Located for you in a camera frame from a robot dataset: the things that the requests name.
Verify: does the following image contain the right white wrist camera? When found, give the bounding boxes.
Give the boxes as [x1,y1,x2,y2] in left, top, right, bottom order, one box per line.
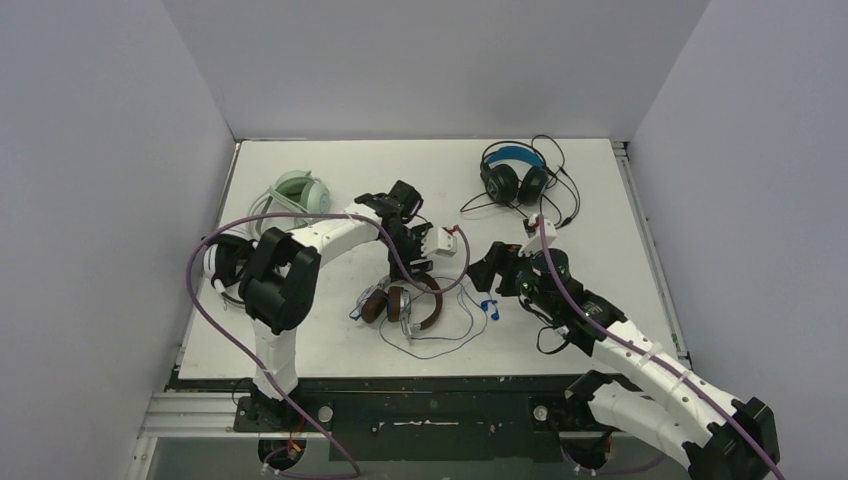
[519,214,558,257]

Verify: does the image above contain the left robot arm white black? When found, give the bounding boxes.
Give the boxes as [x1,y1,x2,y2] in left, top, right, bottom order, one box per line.
[239,181,440,430]

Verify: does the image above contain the aluminium frame rail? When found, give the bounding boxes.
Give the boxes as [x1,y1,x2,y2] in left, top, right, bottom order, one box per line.
[612,140,737,439]

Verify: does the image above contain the mint green headphones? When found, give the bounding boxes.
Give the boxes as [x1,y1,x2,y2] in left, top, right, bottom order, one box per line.
[247,170,331,216]

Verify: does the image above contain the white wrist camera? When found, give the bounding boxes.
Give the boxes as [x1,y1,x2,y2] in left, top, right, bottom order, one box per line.
[519,214,558,257]
[421,227,457,258]

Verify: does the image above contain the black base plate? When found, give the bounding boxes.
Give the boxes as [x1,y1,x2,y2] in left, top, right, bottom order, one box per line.
[233,374,664,465]

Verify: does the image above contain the white black headphones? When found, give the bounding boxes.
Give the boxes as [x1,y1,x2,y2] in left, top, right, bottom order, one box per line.
[202,228,255,309]

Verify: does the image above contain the black blue headphones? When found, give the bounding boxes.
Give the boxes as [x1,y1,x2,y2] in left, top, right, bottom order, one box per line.
[479,141,550,206]

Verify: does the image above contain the thin blue headphone cable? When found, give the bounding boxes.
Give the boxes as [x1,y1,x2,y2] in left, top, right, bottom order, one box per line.
[349,274,501,362]

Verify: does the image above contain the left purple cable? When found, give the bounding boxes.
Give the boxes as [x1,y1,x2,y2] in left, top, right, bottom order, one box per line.
[185,211,473,480]

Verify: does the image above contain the purple cable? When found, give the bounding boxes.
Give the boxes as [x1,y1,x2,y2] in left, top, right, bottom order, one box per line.
[185,211,473,480]
[535,215,783,480]

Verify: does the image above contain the brown headphones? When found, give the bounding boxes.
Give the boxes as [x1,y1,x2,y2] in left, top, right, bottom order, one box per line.
[349,276,444,338]

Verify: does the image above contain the thin black headphone cable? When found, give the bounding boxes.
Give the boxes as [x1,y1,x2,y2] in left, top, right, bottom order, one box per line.
[458,134,583,231]

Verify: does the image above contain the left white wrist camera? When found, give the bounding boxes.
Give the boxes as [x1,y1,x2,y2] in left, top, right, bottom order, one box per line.
[421,227,457,258]

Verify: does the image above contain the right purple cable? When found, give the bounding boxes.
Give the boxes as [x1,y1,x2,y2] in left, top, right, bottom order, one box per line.
[535,215,783,480]

